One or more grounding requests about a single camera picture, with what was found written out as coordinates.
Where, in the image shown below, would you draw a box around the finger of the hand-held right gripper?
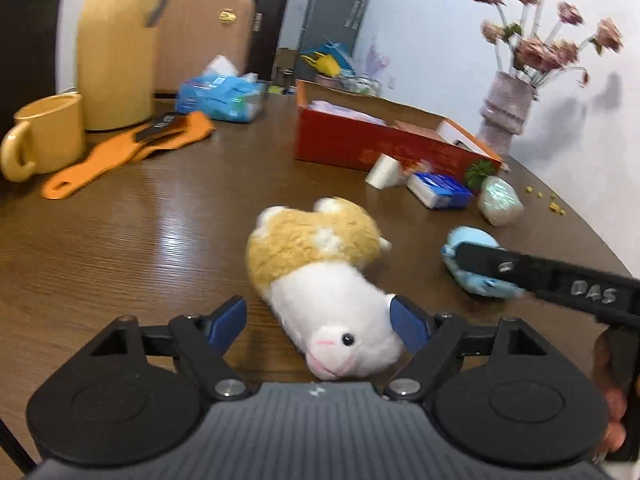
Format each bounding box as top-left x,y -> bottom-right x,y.
453,241 -> 557,297

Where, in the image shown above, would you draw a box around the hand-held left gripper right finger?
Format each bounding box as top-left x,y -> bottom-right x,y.
382,294 -> 552,403

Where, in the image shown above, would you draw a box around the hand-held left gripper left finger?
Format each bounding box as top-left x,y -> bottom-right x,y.
89,295 -> 254,402

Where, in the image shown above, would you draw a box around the blue plush toy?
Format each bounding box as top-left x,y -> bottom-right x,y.
440,226 -> 526,297

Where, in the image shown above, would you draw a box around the yellow white hamster plush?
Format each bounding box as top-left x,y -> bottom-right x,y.
244,196 -> 406,381

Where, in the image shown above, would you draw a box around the red cardboard box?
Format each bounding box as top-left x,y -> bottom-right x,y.
293,78 -> 504,177

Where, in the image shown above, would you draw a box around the person's right hand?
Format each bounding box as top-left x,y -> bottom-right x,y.
590,330 -> 630,461

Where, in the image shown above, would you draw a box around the clear bag of white filling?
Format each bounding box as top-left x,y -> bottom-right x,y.
476,175 -> 525,227

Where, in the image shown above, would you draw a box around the scattered yellow petal crumbs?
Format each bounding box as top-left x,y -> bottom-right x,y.
522,184 -> 569,216

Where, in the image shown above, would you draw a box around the blue white tissue packet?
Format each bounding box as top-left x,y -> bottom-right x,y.
405,171 -> 475,210

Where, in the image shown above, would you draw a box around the white sponge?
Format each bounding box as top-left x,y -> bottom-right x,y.
363,153 -> 405,190

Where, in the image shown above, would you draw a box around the pink ceramic vase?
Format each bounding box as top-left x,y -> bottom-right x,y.
477,70 -> 539,159

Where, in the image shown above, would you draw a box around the orange plastic tool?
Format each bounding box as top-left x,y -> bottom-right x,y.
40,109 -> 217,200

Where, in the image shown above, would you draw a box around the dried pink rose bouquet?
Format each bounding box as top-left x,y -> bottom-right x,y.
468,0 -> 625,89

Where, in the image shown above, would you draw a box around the blue tissue pack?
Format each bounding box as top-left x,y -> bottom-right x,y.
174,54 -> 269,124

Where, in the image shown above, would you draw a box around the yellow mug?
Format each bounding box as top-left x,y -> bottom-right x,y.
0,92 -> 87,184

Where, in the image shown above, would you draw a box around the blue and yellow bags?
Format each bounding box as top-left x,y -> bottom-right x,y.
299,42 -> 359,77

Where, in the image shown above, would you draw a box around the peach suitcase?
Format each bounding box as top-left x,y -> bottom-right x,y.
152,0 -> 257,97

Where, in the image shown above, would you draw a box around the yellow thermos jug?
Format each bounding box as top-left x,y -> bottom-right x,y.
75,0 -> 171,133

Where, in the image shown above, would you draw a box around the grey refrigerator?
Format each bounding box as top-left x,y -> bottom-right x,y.
294,0 -> 376,62

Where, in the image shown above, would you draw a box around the black paper bag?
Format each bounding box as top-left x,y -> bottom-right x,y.
0,0 -> 67,137

